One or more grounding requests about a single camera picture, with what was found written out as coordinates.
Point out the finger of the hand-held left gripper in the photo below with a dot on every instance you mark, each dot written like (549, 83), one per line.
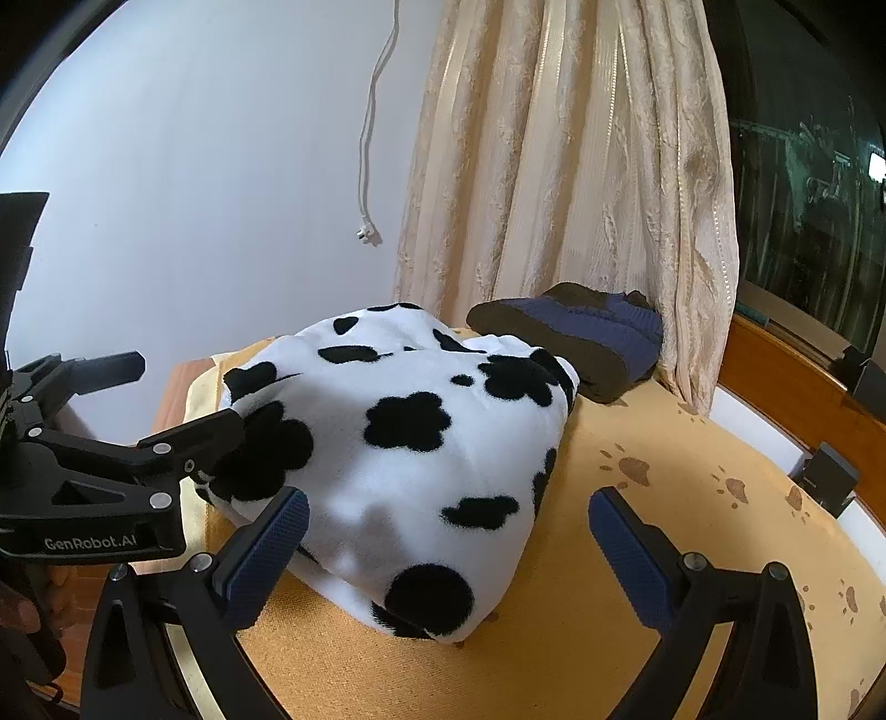
(194, 433)
(83, 374)

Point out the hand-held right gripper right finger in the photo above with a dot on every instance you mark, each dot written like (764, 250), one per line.
(630, 561)

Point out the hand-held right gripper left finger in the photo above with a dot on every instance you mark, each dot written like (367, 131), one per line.
(270, 561)

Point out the cow print fleece garment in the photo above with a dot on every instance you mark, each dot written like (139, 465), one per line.
(415, 471)

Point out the person's left hand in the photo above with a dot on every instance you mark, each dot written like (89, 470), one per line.
(55, 595)

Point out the yellow paw print blanket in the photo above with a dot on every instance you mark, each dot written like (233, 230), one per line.
(657, 450)

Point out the white mattress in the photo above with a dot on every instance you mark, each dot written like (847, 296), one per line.
(761, 429)

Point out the small black box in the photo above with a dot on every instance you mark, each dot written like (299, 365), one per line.
(830, 481)
(865, 377)

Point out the cream patterned curtain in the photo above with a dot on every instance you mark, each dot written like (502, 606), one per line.
(567, 173)

